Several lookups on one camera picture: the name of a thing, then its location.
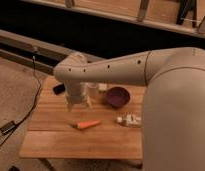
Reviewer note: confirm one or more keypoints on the orange pepper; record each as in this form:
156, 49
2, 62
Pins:
85, 125

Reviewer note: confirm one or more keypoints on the purple bowl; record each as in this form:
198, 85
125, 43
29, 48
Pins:
117, 96

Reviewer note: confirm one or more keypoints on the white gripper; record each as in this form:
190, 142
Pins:
73, 100

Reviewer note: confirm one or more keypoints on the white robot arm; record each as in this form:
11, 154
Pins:
173, 108

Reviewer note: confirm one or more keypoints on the black rectangular object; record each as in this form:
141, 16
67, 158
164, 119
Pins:
59, 89

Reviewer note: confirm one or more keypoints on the black power adapter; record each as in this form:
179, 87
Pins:
7, 127

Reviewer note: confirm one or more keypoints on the wooden table board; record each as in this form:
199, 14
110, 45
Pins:
50, 135

